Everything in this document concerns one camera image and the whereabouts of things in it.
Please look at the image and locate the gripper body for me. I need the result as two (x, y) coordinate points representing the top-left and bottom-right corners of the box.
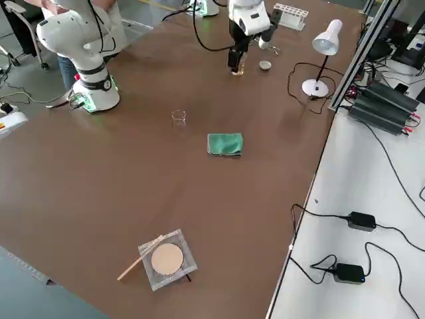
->
(228, 18), (264, 51)

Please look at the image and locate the glass beaker with amber liquid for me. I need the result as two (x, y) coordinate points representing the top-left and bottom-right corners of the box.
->
(231, 52), (248, 76)

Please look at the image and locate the white test tube rack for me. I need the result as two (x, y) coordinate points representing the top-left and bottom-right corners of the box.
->
(274, 2), (309, 31)

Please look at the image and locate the white desk lamp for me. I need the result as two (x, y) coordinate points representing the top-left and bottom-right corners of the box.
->
(301, 19), (343, 98)

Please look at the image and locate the folded green cloth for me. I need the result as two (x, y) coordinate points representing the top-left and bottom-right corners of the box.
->
(207, 132), (244, 158)

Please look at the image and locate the person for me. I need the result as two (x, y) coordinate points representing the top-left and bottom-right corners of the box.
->
(25, 0), (129, 91)

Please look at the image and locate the black power supply unit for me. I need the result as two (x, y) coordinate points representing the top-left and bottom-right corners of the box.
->
(347, 96), (411, 136)
(363, 80), (421, 114)

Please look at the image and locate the black computer monitor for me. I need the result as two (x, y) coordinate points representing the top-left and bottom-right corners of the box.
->
(390, 0), (425, 69)

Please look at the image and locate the black power adapter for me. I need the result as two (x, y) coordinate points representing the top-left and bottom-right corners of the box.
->
(333, 263), (366, 284)
(347, 211), (377, 231)

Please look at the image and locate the black office chair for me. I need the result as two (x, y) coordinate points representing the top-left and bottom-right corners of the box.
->
(0, 0), (50, 70)

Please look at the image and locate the white box with warning label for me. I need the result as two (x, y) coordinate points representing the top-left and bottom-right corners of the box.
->
(0, 111), (28, 140)

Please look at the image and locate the wooden test tube clamp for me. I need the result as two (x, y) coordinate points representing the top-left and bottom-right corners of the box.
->
(117, 235), (164, 282)

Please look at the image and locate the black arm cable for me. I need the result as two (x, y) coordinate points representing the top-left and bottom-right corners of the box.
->
(192, 0), (237, 52)

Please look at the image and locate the black lamp cable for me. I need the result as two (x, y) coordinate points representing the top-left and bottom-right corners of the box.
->
(287, 62), (343, 116)

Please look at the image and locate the aluminium frame post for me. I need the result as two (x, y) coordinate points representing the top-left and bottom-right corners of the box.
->
(328, 0), (399, 112)

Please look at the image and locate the black adapter cable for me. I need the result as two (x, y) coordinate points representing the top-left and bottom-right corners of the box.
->
(291, 203), (425, 253)
(310, 241), (421, 319)

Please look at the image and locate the wire gauze on tripod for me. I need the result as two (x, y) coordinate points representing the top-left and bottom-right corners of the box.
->
(137, 228), (199, 292)

